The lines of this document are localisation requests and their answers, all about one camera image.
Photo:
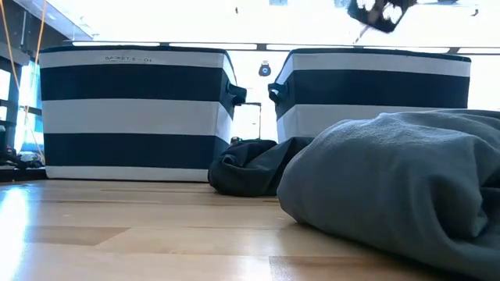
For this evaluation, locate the striped fabric basket with label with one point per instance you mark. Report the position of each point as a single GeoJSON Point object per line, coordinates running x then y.
{"type": "Point", "coordinates": [133, 82]}

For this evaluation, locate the dark clutter pile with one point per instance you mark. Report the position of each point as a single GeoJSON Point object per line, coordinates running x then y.
{"type": "Point", "coordinates": [15, 161]}

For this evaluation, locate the black garment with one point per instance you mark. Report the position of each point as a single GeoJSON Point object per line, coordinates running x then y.
{"type": "Point", "coordinates": [250, 171]}

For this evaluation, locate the striped fabric basket without label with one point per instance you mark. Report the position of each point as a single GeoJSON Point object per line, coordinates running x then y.
{"type": "Point", "coordinates": [375, 87]}

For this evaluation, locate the dark grey garment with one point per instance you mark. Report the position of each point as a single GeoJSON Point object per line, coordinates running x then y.
{"type": "Point", "coordinates": [390, 187]}

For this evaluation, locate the small dark round badge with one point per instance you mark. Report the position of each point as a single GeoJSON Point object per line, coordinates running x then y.
{"type": "Point", "coordinates": [265, 69]}

